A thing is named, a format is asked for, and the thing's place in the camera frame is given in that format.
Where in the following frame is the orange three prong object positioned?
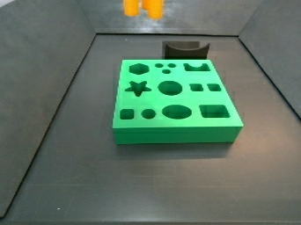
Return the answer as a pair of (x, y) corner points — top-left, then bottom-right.
(121, 0), (164, 19)

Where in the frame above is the green shape sorter block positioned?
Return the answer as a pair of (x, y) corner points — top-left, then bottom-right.
(112, 60), (243, 144)

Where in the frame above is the dark grey curved block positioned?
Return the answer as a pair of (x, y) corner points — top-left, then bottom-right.
(162, 41), (210, 60)

